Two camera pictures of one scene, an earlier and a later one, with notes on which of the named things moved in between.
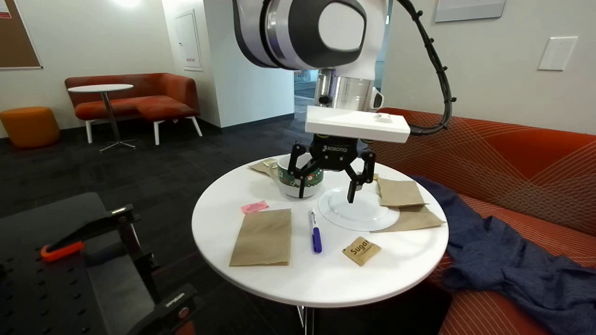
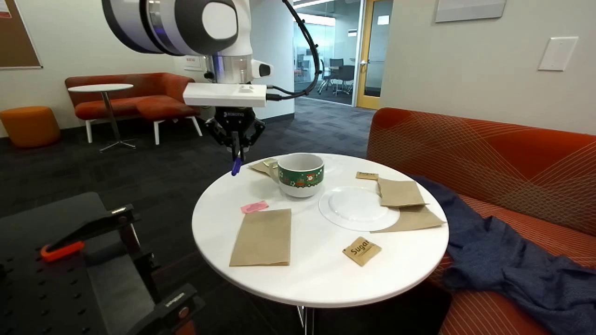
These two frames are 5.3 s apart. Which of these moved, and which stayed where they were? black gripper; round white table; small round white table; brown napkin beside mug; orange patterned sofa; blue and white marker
Moved: black gripper; blue and white marker
Stayed: small round white table; round white table; orange patterned sofa; brown napkin beside mug
